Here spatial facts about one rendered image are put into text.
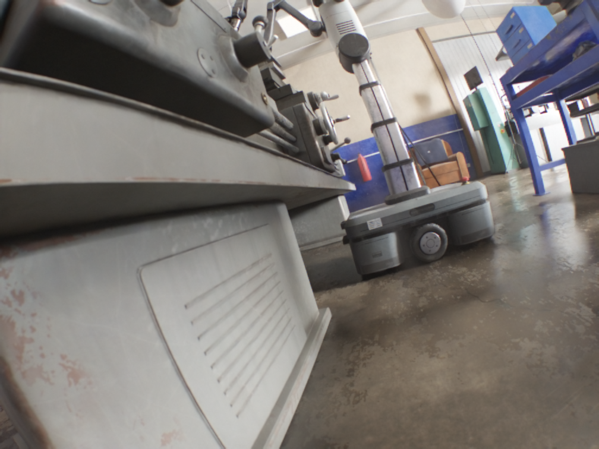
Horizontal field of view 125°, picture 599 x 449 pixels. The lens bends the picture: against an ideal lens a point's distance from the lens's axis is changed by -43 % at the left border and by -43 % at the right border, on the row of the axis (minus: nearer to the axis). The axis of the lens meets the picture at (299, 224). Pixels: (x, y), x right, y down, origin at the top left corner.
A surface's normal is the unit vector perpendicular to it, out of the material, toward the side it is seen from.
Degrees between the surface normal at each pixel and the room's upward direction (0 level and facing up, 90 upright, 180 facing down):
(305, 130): 90
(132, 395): 90
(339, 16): 90
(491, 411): 0
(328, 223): 90
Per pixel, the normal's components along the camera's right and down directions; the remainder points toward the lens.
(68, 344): 0.92, -0.27
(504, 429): -0.29, -0.95
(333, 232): -0.25, 0.12
